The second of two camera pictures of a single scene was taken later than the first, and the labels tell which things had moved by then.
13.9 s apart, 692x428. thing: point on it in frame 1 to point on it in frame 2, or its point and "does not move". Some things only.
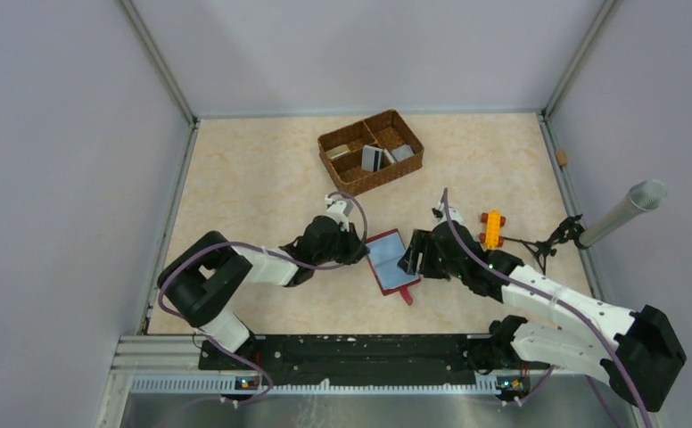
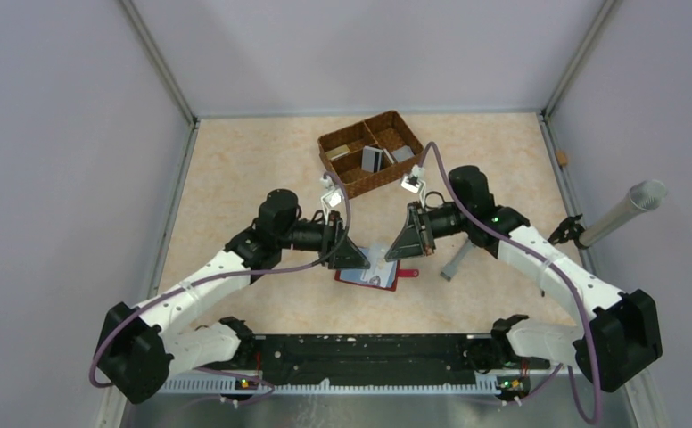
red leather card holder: (384, 251) to (355, 275)
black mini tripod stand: (567, 229) does not move
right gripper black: (421, 240) to (413, 240)
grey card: (403, 152) does not move
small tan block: (562, 158) does not move
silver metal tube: (643, 196) does not move
